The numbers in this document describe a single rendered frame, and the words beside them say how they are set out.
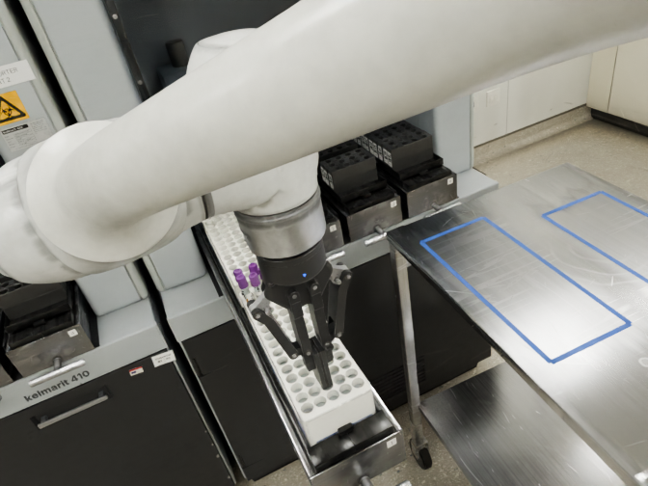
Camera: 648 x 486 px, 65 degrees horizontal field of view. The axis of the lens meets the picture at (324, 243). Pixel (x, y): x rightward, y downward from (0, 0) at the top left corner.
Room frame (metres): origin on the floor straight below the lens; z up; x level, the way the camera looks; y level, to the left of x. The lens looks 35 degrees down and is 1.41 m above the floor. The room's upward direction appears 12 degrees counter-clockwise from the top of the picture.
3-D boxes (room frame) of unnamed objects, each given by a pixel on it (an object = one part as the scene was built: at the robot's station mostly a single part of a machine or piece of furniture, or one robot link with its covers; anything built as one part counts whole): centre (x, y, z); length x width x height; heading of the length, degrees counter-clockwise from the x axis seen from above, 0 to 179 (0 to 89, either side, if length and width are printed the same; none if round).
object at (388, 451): (0.68, 0.11, 0.78); 0.73 x 0.14 x 0.09; 18
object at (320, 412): (0.55, 0.07, 0.83); 0.30 x 0.10 x 0.06; 17
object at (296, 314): (0.45, 0.05, 0.99); 0.04 x 0.01 x 0.11; 18
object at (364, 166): (1.03, -0.10, 0.85); 0.12 x 0.02 x 0.06; 107
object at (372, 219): (1.26, -0.03, 0.78); 0.73 x 0.14 x 0.09; 18
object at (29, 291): (0.82, 0.58, 0.85); 0.12 x 0.02 x 0.06; 108
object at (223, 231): (0.85, 0.16, 0.83); 0.30 x 0.10 x 0.06; 18
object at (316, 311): (0.46, 0.03, 0.99); 0.04 x 0.01 x 0.11; 18
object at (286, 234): (0.46, 0.04, 1.13); 0.09 x 0.09 x 0.06
